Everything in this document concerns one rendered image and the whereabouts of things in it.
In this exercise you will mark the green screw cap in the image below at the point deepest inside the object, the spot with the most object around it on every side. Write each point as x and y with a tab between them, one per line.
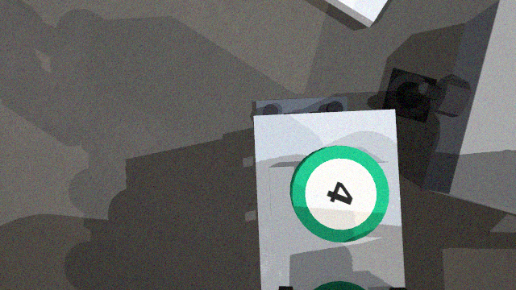
339	285
339	193

